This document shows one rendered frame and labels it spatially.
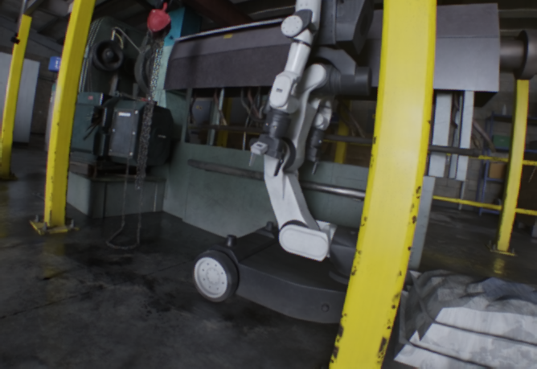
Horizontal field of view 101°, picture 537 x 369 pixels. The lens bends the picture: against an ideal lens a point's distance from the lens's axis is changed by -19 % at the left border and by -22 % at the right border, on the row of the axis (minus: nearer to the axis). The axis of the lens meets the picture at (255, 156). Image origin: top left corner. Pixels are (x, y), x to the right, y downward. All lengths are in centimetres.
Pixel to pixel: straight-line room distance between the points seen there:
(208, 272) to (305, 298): 39
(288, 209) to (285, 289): 32
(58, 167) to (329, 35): 157
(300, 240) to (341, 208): 46
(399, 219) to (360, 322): 22
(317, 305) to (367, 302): 46
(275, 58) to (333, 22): 76
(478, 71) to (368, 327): 129
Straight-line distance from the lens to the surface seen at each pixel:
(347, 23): 115
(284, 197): 113
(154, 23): 191
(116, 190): 212
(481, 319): 103
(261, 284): 106
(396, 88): 55
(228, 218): 184
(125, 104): 200
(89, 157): 213
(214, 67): 213
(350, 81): 110
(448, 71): 157
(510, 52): 177
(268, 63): 184
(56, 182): 180
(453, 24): 169
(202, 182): 197
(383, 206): 54
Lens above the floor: 61
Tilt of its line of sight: 1 degrees down
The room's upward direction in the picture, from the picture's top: 8 degrees clockwise
